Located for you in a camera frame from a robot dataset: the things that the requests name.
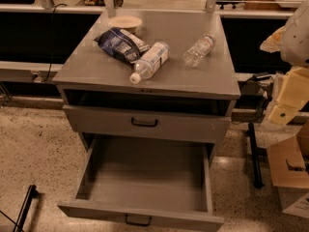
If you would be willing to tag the clear plastic water bottle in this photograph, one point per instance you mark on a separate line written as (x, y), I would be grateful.
(200, 49)

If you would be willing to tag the open grey bottom drawer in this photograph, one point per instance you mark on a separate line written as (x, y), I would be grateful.
(146, 182)

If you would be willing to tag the black bar lower left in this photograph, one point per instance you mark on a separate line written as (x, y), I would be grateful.
(30, 195)

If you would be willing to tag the black metal stand leg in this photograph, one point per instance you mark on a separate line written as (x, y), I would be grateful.
(257, 182)

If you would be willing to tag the closed grey upper drawer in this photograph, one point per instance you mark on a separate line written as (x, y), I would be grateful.
(137, 123)

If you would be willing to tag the blue label plastic bottle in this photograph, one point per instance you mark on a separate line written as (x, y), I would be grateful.
(150, 62)

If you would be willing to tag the beige paper bowl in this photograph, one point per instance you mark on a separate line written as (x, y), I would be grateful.
(127, 22)

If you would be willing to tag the grey drawer cabinet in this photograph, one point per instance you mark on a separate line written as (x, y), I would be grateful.
(92, 78)

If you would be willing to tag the blue chip bag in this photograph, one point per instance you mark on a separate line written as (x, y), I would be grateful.
(122, 45)

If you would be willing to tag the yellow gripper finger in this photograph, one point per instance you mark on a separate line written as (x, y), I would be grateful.
(273, 42)
(293, 95)

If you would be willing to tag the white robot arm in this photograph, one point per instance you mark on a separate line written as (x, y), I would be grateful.
(292, 41)

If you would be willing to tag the cardboard box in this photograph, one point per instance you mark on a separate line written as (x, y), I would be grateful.
(288, 164)

